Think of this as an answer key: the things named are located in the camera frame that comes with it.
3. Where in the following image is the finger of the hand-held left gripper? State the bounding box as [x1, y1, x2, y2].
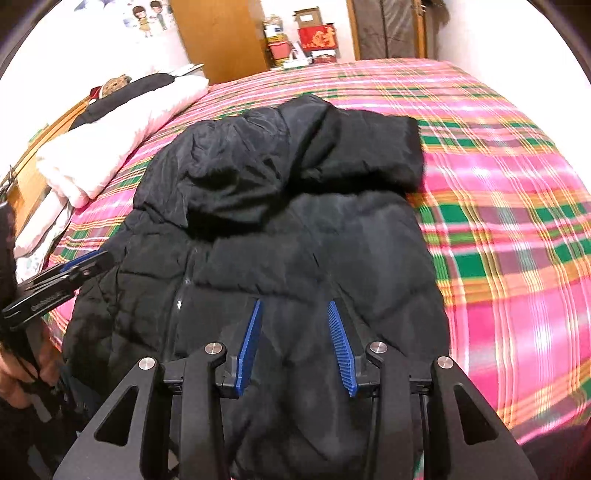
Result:
[18, 251, 116, 296]
[58, 250, 102, 274]

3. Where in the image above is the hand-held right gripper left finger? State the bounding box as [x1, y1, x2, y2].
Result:
[53, 298, 265, 480]

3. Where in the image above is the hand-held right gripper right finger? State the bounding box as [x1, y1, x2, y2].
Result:
[327, 300, 539, 480]

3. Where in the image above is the black puffer jacket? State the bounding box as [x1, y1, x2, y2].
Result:
[62, 93, 451, 480]

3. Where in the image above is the person's left hand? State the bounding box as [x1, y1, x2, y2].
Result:
[0, 318, 63, 409]

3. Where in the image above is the light patterned cloth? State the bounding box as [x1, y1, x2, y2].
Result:
[16, 240, 61, 283]

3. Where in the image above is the white pillow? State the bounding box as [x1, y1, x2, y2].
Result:
[14, 189, 75, 259]

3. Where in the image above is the wooden headboard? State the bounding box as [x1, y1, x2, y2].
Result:
[7, 97, 90, 236]

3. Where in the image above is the white folded quilt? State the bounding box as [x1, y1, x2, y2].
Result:
[36, 75, 209, 209]

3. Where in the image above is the black folded garment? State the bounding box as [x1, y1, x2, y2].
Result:
[69, 73, 176, 130]

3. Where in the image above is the brown plush toy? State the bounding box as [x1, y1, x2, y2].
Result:
[100, 76, 132, 97]

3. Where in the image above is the pink plaid bed sheet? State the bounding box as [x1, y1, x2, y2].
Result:
[44, 58, 591, 446]

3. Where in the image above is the wooden wardrobe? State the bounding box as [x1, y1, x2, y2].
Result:
[168, 0, 273, 85]

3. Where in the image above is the white plastic basket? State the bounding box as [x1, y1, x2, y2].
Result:
[281, 48, 310, 69]

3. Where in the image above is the large red gift box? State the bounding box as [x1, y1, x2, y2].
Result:
[298, 25, 339, 51]

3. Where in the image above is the cardboard box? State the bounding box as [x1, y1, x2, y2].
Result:
[293, 7, 321, 29]

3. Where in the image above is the cartoon wall poster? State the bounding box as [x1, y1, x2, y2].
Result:
[74, 0, 178, 42]

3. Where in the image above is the dark door with wooden frame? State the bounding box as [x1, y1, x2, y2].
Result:
[346, 0, 428, 61]

